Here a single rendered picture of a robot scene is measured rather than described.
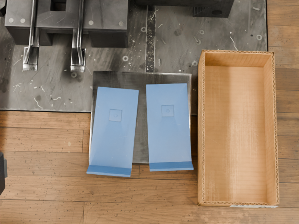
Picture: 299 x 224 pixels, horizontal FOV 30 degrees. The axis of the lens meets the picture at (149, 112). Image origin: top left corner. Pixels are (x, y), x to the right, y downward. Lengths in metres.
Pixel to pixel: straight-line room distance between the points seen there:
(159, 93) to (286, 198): 0.28
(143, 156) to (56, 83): 0.20
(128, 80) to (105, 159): 0.14
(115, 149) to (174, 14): 0.28
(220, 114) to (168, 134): 0.10
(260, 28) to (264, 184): 0.28
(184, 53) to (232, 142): 0.18
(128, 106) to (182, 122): 0.09
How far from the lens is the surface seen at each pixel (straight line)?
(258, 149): 0.97
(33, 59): 0.92
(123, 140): 0.93
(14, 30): 0.97
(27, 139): 0.97
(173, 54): 1.00
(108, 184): 0.94
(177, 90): 0.95
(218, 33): 1.02
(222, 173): 0.95
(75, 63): 0.91
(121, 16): 0.94
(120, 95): 0.95
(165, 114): 0.94
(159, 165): 0.91
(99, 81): 0.96
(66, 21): 0.94
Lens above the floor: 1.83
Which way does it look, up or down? 75 degrees down
